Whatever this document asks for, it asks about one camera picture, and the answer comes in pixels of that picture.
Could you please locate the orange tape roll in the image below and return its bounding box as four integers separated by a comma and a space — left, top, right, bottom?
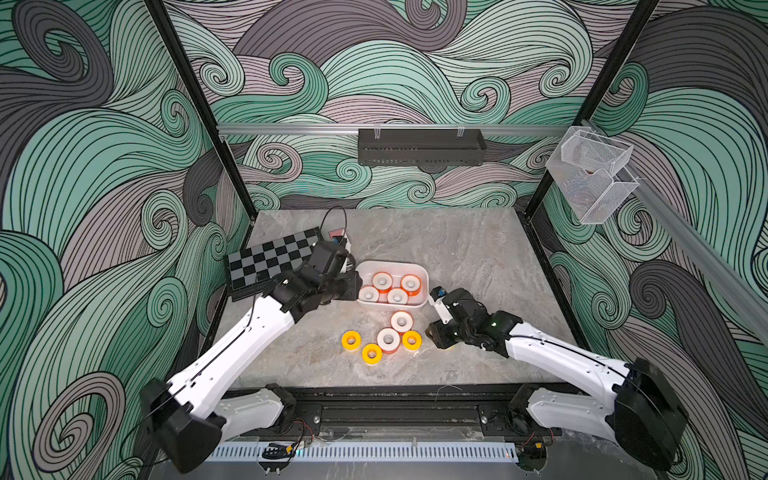
372, 272, 394, 294
358, 285, 380, 303
376, 328, 401, 354
387, 288, 410, 305
390, 311, 414, 335
400, 274, 422, 297

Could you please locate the white storage box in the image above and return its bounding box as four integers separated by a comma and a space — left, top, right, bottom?
356, 260, 429, 310

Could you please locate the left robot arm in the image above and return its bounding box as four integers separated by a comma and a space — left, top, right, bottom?
139, 265, 362, 474

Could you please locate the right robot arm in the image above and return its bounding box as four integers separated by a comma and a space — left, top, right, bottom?
427, 287, 688, 471

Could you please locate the yellow tape roll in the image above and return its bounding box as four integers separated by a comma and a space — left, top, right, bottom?
401, 330, 423, 352
361, 343, 383, 366
341, 330, 362, 352

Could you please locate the clear acrylic box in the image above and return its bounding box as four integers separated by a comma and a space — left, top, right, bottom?
546, 126, 639, 224

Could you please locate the black grey chessboard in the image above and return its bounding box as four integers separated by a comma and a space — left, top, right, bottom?
227, 226, 321, 302

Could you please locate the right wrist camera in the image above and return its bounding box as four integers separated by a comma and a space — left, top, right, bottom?
428, 286, 453, 325

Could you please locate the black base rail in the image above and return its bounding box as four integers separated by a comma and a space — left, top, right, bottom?
227, 383, 637, 439

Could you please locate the black wall shelf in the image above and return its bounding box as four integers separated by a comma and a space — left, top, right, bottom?
357, 127, 488, 170

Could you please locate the white slotted cable duct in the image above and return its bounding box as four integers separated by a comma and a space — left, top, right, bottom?
206, 441, 519, 464

